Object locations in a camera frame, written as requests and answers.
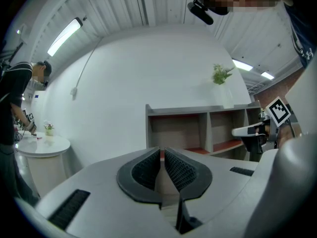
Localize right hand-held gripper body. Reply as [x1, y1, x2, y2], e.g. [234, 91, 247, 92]
[260, 96, 298, 154]

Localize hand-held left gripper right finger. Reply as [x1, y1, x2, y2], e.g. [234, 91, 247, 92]
[164, 146, 260, 238]

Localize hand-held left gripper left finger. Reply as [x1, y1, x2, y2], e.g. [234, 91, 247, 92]
[34, 146, 179, 238]

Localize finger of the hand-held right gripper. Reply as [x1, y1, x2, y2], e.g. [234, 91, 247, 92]
[231, 123, 266, 154]

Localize grey wooden shelf desk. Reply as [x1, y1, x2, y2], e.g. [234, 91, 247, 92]
[145, 100, 262, 162]

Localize white vase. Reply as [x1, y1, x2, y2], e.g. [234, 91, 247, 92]
[214, 83, 235, 110]

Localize person's navy clothing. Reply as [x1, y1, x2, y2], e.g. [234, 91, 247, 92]
[282, 1, 317, 69]

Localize small potted pink flowers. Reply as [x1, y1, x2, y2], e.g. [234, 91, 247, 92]
[43, 119, 55, 137]

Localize long ceiling light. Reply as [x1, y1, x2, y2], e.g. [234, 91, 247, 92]
[47, 17, 84, 58]

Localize white round pedestal table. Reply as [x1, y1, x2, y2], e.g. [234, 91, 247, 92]
[14, 130, 71, 198]

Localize white wall socket box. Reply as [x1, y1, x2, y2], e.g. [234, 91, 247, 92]
[69, 86, 80, 101]

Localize black head-mounted camera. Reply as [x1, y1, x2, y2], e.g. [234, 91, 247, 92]
[187, 0, 214, 26]

